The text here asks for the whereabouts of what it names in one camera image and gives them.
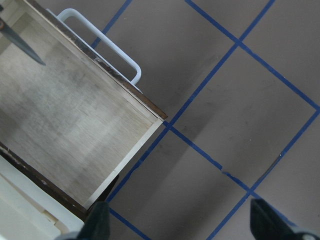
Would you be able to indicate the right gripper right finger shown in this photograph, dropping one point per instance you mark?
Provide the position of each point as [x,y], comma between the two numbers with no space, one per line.
[266,224]

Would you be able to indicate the white plastic tray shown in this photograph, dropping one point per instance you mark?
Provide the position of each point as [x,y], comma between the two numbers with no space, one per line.
[28,213]

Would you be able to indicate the grey orange scissors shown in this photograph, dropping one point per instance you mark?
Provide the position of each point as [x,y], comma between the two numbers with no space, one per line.
[14,38]

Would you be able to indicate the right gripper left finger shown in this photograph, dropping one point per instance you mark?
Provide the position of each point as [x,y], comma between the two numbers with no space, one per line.
[97,225]

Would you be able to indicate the brown wooden drawer cabinet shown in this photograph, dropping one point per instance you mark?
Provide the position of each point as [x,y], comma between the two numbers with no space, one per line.
[44,184]

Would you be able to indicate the white drawer handle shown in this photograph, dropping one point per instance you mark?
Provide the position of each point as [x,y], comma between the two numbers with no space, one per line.
[72,13]

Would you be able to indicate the light wooden drawer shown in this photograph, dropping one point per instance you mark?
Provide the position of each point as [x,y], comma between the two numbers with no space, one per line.
[73,118]

